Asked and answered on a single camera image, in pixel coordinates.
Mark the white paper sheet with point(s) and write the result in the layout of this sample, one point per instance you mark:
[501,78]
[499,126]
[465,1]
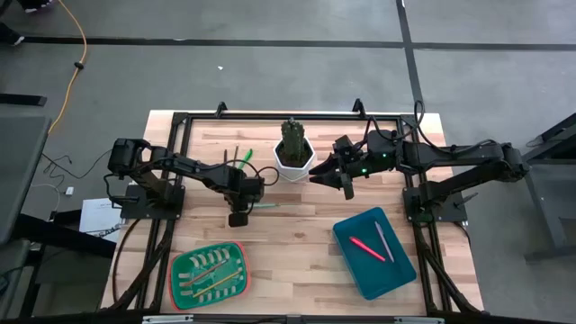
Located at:
[96,218]

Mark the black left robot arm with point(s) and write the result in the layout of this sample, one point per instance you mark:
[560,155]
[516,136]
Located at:
[193,168]

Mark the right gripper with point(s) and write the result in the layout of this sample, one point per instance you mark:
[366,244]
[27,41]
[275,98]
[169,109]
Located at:
[355,162]

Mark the green cactus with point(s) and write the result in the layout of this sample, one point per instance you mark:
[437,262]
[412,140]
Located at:
[293,139]

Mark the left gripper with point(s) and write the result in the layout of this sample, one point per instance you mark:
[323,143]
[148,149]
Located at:
[247,189]

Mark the red pen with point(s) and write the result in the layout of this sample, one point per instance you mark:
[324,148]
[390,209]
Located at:
[366,249]

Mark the green pen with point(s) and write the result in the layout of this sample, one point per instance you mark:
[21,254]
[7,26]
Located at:
[245,158]

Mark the pink pen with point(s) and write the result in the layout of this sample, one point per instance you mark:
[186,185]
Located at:
[384,240]

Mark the black crossbar silver brackets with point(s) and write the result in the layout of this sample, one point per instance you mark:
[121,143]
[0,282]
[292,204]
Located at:
[288,319]

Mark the dark brown pencil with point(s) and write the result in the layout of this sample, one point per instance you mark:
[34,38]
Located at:
[235,155]

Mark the teal plastic bin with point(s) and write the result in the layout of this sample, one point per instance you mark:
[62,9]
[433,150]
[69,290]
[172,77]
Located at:
[396,279]

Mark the white hexagonal plant pot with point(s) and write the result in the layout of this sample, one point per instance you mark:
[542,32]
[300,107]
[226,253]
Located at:
[292,173]

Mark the green basket with red rim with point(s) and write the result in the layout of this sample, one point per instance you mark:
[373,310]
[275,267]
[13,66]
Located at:
[209,288]

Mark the short dark pen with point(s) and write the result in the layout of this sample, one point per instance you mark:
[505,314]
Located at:
[225,157]

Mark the black flat bar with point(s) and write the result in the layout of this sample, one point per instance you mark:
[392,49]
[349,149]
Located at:
[22,100]

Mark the black stand beam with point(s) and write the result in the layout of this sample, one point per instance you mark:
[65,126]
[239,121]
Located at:
[63,234]

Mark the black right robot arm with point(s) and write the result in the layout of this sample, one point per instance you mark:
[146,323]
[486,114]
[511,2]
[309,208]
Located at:
[450,157]

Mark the person's shoe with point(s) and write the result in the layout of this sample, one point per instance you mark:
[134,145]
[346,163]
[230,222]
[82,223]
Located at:
[36,5]
[11,36]

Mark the small white adapter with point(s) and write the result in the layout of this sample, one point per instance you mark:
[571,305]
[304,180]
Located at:
[69,191]

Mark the dark grey desk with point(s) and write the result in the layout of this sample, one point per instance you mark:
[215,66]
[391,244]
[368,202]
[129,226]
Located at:
[540,157]

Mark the grey side table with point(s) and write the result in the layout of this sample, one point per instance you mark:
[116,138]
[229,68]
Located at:
[20,175]

